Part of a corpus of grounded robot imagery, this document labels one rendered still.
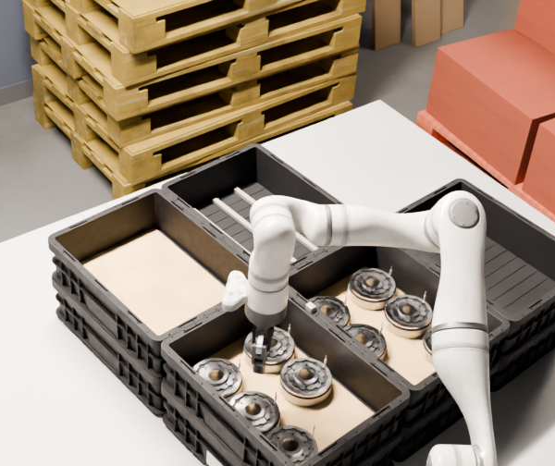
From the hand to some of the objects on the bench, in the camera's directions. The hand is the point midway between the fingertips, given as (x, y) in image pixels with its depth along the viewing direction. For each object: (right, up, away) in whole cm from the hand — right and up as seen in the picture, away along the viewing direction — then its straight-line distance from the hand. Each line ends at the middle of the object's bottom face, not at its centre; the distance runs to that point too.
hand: (262, 355), depth 192 cm
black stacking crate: (+47, +3, +51) cm, 70 cm away
